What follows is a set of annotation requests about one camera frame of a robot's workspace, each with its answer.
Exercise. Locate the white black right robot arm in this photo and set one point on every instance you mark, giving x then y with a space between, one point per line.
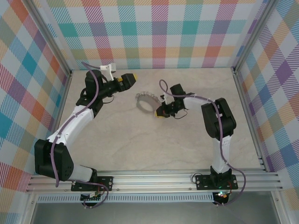
210 116

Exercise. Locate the long aluminium base rail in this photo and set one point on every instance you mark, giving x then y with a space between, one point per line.
151 182

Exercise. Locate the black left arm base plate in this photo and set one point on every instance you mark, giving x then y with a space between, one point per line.
106 183

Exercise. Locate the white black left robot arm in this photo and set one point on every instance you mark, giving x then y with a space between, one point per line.
77 121

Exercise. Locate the small electronics board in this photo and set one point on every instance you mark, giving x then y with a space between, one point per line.
222 197
91 197

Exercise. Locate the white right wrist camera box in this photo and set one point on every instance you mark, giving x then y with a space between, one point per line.
165 100

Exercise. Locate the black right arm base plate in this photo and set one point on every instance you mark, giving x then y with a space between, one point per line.
203 182

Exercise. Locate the aluminium table side rail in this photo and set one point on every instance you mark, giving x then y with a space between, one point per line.
62 105
245 105

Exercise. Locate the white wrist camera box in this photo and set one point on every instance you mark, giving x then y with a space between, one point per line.
165 100
112 67

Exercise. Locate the aluminium frame post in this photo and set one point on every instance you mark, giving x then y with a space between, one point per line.
29 210
50 35
279 207
253 35

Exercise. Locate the bunch of silver key rings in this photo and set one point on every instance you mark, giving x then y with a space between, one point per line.
144 95

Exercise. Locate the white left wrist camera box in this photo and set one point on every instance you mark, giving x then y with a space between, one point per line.
112 67

